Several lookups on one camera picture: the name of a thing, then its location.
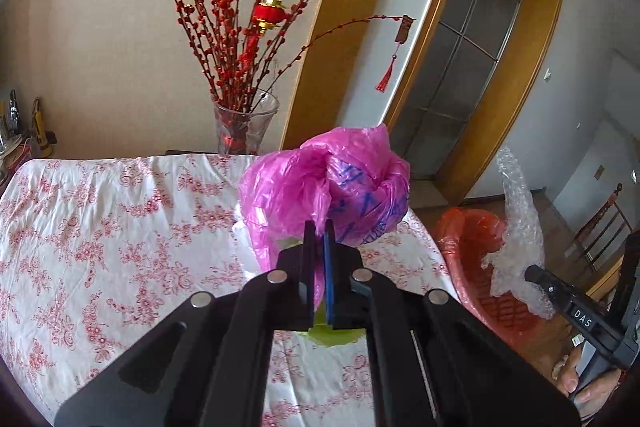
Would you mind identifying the red tassel hanging charm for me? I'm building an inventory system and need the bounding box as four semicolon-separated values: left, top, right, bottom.
375;15;413;93

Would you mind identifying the white plastic bag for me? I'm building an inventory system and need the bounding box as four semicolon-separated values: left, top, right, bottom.
232;217;262;281

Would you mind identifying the floral pink white tablecloth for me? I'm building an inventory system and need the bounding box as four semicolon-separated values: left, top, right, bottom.
1;154;456;426

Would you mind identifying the wooden chair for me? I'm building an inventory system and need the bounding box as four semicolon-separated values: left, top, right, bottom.
574;183;632;273

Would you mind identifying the yellow-green plastic bag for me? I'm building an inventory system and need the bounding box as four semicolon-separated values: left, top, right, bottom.
307;303;366;347

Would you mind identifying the clear bubble wrap sheet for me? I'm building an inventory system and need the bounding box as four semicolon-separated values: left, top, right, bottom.
480;145;554;320

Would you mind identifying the small red lantern ornament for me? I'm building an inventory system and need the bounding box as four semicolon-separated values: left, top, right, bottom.
253;0;288;31

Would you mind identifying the pink plastic bag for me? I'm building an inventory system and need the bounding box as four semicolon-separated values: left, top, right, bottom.
236;123;412;310

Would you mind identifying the person's right hand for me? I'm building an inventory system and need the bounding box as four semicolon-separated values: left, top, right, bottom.
555;346;622;415

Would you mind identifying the clear glass vase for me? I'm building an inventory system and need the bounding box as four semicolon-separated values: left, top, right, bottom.
214;89;280;155

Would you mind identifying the wooden framed glass door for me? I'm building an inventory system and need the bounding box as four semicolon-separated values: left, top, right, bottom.
384;0;563;204

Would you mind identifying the yellow handled tool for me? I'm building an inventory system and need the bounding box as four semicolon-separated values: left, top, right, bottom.
32;98;56;158

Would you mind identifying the red lined trash basket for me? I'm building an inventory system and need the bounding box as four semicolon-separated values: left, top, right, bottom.
433;208;544;348

